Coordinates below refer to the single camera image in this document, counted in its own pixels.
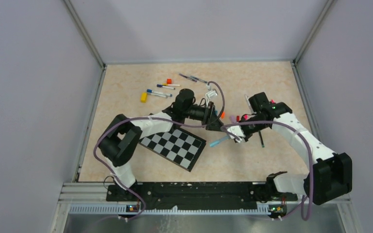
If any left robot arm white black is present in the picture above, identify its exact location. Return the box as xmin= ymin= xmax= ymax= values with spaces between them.
xmin=93 ymin=88 xmax=222 ymax=201

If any black gel pen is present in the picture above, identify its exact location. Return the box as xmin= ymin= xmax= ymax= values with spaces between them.
xmin=258 ymin=131 xmax=265 ymax=148

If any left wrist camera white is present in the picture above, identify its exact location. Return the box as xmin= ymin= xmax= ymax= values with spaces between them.
xmin=204 ymin=89 xmax=218 ymax=104

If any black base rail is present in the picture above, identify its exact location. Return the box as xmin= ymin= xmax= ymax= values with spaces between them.
xmin=106 ymin=182 xmax=298 ymax=211

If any pale purple highlighter cap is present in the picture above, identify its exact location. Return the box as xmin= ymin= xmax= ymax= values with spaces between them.
xmin=229 ymin=115 xmax=237 ymax=123

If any thin dark pen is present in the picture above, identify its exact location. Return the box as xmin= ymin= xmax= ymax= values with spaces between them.
xmin=179 ymin=73 xmax=197 ymax=82

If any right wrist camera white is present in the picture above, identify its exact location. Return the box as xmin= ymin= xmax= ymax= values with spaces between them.
xmin=226 ymin=125 xmax=246 ymax=143

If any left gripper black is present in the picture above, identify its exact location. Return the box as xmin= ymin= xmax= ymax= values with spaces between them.
xmin=183 ymin=101 xmax=226 ymax=132

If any light blue eraser bar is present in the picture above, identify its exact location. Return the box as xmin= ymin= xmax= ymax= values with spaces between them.
xmin=209 ymin=135 xmax=231 ymax=148

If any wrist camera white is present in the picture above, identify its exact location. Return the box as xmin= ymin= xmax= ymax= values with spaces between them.
xmin=226 ymin=125 xmax=246 ymax=143
xmin=204 ymin=89 xmax=218 ymax=104

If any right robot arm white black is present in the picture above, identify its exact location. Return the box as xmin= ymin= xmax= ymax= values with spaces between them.
xmin=240 ymin=92 xmax=353 ymax=205

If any yellow block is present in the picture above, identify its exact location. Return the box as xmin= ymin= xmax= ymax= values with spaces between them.
xmin=140 ymin=93 xmax=148 ymax=103

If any black white chessboard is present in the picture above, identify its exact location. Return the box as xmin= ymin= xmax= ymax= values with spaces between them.
xmin=139 ymin=128 xmax=206 ymax=172

